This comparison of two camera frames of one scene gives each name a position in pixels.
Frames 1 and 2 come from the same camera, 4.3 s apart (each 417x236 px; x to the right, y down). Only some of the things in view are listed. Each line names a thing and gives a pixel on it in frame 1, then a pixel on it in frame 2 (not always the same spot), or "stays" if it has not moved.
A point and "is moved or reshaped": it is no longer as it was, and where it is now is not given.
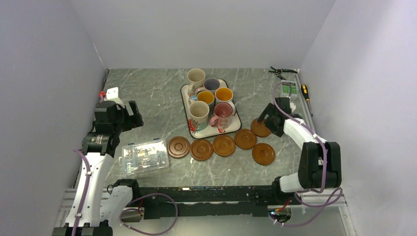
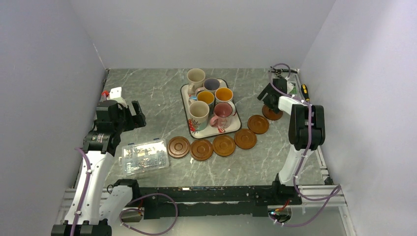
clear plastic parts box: (144, 156) stays
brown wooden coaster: (245, 138) stays
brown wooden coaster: (178, 146) stays
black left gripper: (133, 121) stays
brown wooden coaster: (260, 129) is moved or reshaped
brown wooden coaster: (201, 150) stays
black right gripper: (269, 110) to (267, 90)
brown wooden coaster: (223, 145) stays
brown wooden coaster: (263, 154) is moved or reshaped
